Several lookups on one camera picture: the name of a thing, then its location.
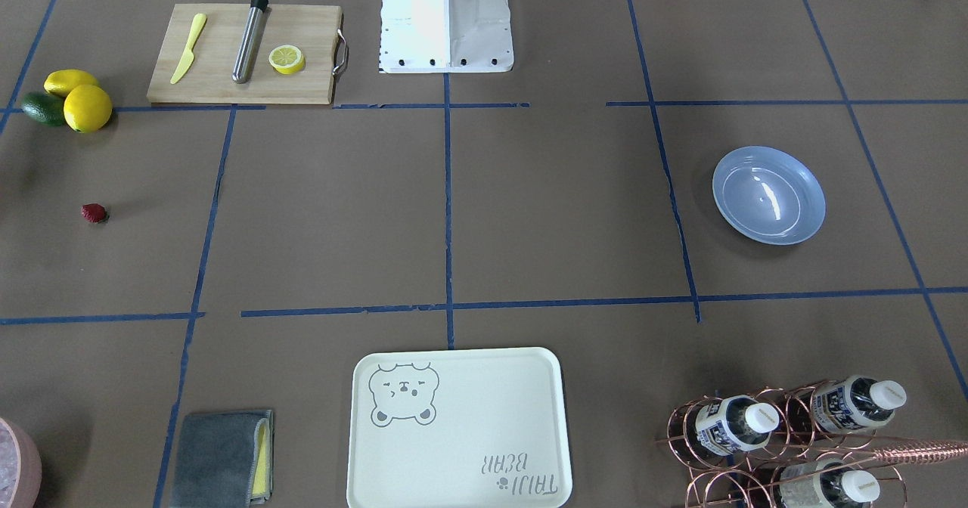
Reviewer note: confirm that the bottle lower white cap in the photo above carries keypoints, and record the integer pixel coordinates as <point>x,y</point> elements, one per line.
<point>825,483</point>

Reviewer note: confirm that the bottle white cap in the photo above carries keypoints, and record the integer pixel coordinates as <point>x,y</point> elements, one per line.
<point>733,425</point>
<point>825,483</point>
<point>855,404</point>

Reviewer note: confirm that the copper wire bottle rack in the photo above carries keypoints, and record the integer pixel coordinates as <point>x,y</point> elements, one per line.
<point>747,479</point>

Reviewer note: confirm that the pink ice bowl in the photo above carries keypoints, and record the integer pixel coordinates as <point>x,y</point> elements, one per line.
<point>21,467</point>

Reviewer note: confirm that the yellow lemon round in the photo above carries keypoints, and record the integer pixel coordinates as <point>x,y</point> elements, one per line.
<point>87,108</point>

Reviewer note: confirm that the yellow plastic knife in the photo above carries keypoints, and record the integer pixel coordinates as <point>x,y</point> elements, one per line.
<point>187,55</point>

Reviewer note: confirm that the grey yellow folded cloth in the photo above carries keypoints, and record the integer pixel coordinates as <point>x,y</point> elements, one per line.
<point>225,459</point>

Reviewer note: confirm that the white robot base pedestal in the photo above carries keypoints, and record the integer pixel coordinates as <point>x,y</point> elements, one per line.
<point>445,36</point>

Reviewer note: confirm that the cream bear tray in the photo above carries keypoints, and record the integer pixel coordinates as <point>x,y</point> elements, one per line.
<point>459,428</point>

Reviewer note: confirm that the red strawberry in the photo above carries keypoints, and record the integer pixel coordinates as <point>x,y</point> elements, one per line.
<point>95,213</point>

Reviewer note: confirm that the lemon half slice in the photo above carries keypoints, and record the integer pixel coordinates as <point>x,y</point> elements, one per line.
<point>287,59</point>

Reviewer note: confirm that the green avocado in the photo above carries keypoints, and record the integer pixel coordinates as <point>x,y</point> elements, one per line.
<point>44,108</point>

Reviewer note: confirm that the yellow lemon upper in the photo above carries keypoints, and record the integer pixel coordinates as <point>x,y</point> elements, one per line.
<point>60,83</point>

